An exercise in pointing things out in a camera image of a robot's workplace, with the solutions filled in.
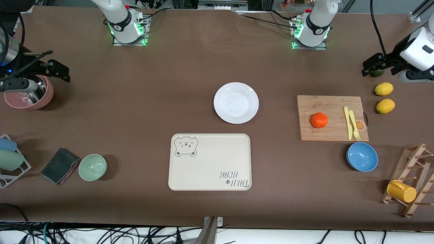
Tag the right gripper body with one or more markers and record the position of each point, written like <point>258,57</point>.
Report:
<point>21,61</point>

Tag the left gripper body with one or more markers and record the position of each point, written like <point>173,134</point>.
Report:
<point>397,53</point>

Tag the orange fruit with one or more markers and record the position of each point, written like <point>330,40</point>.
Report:
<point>319,120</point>

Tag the white round plate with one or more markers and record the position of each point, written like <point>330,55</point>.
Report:
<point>236,103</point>

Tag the green lime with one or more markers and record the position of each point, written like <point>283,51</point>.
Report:
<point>377,73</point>

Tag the pink bowl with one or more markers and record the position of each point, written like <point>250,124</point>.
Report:
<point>47,95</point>

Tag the yellow lemon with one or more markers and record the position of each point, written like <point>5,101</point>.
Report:
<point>384,89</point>
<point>385,106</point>

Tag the metal scoop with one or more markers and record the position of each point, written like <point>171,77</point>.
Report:
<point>35,96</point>

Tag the yellow plastic knife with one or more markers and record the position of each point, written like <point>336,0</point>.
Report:
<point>348,122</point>

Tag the yellow plastic fork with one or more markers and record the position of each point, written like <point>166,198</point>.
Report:
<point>354,127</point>

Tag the wooden cutting board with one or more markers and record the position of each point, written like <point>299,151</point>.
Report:
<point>322,105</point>

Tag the blue cup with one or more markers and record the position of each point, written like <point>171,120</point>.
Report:
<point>7,144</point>

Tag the dark grey folded cloth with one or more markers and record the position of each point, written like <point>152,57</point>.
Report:
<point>59,164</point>

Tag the blue bowl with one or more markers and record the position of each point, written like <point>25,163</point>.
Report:
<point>362,157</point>

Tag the pale green cup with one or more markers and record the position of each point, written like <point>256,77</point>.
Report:
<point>10,160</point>

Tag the green bowl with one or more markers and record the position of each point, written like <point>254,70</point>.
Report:
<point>92,167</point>

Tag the wooden mug rack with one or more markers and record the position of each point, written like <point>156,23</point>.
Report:
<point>418,162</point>

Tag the yellow mug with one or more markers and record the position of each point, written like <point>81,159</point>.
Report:
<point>401,192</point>

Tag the cream tray with bear print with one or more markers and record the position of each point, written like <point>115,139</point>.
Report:
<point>210,166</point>

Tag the grey metal stand pole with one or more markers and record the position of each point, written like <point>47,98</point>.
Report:
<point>208,235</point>

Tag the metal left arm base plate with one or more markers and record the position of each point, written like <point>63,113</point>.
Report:
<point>308,48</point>

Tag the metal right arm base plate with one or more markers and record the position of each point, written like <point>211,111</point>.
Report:
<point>130,43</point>

